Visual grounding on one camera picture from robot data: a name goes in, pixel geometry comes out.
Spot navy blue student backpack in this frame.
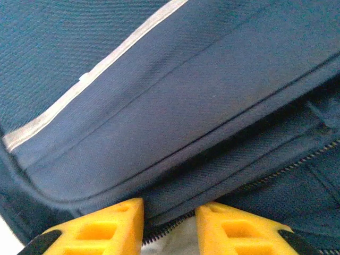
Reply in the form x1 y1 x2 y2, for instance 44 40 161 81
0 0 340 255

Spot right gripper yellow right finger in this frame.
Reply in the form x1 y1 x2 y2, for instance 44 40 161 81
195 201 321 255

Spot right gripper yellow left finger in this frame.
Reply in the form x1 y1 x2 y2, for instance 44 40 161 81
23 198 146 255

